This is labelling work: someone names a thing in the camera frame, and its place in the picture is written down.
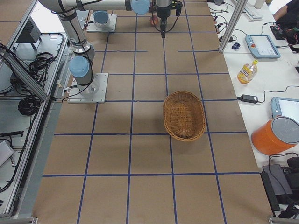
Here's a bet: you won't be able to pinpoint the blue teach pendant near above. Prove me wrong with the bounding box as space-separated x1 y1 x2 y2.
271 97 299 122

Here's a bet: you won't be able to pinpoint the wicker basket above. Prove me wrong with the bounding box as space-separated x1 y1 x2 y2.
163 91 206 142

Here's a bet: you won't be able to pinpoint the black equipment box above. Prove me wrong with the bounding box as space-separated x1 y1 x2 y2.
260 164 292 213

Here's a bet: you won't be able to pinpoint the red apple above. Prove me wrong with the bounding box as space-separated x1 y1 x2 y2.
149 15 158 26

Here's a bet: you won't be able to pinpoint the person in dark clothes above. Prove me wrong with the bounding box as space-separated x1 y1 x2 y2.
273 0 299 45

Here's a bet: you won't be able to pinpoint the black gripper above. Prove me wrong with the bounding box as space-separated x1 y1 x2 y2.
157 5 170 38

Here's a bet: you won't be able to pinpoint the blue teach pendant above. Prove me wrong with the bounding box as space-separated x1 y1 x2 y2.
271 97 299 122
245 35 281 59

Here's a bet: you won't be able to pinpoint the dark blue checkered pouch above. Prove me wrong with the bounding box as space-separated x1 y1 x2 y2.
231 42 240 50

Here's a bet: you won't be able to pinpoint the white keyboard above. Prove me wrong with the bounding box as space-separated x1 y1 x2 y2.
244 3 263 21

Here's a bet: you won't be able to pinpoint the aluminium side frame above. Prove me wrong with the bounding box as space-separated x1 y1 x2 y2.
0 0 67 219

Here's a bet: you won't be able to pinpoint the black power adapter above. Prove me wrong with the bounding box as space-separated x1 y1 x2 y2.
239 94 258 104

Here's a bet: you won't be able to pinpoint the blue teach pendant far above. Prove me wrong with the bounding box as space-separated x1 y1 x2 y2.
245 35 281 59

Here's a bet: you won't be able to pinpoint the orange juice bottle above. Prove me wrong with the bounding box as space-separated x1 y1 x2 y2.
237 60 258 84

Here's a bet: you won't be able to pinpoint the aluminium frame post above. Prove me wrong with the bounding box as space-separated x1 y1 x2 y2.
219 0 248 53

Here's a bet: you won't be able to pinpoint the coiled black cables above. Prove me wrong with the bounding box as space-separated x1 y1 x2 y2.
18 94 40 116

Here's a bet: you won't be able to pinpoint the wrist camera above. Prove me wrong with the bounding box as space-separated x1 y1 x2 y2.
171 0 183 17

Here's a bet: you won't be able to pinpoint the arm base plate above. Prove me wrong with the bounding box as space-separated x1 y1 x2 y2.
87 14 117 33
67 73 108 103

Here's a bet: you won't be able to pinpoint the orange cylindrical container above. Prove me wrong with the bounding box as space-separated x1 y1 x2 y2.
251 116 299 155

